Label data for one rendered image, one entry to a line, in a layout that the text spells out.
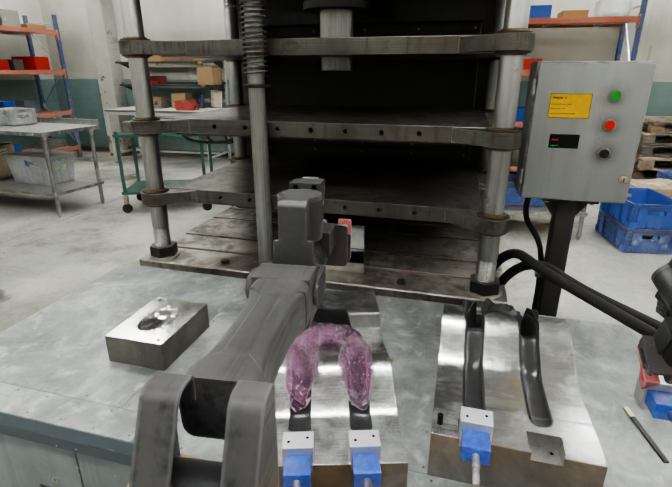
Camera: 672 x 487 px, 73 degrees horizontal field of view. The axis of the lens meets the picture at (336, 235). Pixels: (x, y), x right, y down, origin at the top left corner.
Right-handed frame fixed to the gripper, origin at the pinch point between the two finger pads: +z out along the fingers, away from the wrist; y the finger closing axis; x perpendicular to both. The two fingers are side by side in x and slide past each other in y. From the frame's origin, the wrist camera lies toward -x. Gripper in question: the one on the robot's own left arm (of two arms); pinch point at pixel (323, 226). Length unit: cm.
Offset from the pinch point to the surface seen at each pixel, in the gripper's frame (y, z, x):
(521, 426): -34.3, -7.1, 30.8
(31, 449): 68, -1, 56
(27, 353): 75, 11, 39
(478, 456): -26.2, -15.1, 30.5
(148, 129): 72, 73, -8
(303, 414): 3.1, -5.5, 34.4
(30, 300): 230, 169, 115
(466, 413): -25.0, -8.6, 28.1
